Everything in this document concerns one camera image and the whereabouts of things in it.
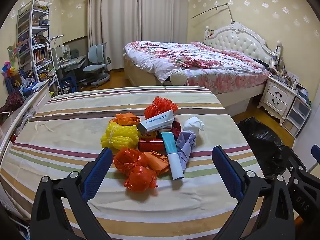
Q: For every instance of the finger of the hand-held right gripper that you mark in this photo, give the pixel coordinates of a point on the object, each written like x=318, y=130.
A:
x=297, y=172
x=313, y=152

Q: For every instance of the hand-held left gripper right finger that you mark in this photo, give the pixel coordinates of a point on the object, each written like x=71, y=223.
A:
x=228, y=175

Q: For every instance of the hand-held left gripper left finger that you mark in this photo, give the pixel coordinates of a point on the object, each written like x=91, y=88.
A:
x=96, y=177

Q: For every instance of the red plastic bag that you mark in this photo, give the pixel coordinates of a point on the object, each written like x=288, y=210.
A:
x=141, y=180
x=127, y=158

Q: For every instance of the bin with black bag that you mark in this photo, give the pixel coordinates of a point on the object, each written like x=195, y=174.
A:
x=262, y=142

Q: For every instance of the yellow foam fruit net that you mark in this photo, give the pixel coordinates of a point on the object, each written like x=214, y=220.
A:
x=117, y=136

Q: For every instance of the white tissue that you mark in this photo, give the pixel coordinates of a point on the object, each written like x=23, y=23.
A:
x=193, y=125

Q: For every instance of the orange paper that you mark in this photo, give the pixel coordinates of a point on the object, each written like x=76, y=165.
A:
x=156, y=162

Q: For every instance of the shiny red box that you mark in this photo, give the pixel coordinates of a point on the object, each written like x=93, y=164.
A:
x=150, y=145

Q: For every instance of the orange plastic bag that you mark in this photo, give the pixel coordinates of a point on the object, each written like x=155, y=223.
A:
x=125, y=119

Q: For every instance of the dark red toy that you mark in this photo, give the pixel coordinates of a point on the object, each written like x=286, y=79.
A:
x=177, y=128

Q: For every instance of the long white carton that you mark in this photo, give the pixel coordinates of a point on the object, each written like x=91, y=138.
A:
x=155, y=122

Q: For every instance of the orange-red foam fruit net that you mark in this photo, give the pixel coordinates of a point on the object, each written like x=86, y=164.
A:
x=160, y=105

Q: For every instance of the plastic drawer unit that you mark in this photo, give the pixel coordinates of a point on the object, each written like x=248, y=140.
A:
x=297, y=115

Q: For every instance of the striped cloth covered table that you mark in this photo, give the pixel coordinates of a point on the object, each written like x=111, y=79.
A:
x=75, y=120

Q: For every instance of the white nightstand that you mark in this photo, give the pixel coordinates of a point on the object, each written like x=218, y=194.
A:
x=277, y=95

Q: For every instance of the pile of bedside items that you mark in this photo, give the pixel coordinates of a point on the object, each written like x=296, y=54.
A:
x=282, y=72

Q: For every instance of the blue plastic crate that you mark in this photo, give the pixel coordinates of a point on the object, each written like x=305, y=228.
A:
x=68, y=83

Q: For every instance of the light blue desk chair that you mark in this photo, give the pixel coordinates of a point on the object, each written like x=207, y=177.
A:
x=96, y=67

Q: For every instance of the white tufted round cushion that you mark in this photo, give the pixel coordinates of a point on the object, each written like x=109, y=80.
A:
x=176, y=77

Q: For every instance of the dark red knitted cloth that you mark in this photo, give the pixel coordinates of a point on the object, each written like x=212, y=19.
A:
x=12, y=101

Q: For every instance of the grey study desk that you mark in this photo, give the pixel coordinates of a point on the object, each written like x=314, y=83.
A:
x=72, y=62

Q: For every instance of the floral quilt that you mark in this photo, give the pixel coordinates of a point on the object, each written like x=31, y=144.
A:
x=200, y=60

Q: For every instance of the white bed with tufted headboard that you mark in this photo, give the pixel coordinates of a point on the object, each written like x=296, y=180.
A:
x=240, y=37

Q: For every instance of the colourful paper pinwheel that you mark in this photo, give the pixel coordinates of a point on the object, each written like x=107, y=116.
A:
x=8, y=67

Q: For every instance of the white bookshelf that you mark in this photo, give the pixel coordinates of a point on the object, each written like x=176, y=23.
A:
x=37, y=42

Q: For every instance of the beige curtain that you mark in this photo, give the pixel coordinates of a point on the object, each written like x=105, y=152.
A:
x=120, y=17

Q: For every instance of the thin metal rod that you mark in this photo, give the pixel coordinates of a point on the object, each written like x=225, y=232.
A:
x=208, y=11

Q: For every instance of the white wooden bed frame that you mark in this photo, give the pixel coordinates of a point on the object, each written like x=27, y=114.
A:
x=37, y=97

